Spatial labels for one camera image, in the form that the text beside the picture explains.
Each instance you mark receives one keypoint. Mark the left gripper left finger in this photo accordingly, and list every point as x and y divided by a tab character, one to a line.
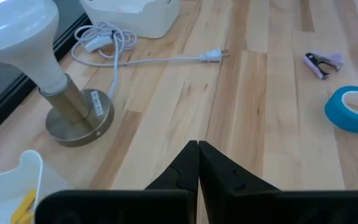
182	174

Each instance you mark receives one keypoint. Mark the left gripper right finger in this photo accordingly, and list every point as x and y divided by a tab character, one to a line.
219	175

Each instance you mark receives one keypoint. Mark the yellow mini stapler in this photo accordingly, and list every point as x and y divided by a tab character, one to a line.
23	207

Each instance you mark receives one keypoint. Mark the light blue tape roll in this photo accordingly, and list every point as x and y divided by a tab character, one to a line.
337	115

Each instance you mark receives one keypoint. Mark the purple staple remover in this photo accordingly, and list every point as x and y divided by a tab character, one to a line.
311	63

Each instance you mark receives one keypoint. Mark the white plastic bin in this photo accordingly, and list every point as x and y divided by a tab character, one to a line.
154	21

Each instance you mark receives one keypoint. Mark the white cutting board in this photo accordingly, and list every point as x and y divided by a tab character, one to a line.
26	165

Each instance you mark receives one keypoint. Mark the white mushroom lamp brass base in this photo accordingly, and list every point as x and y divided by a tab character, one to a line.
20	37

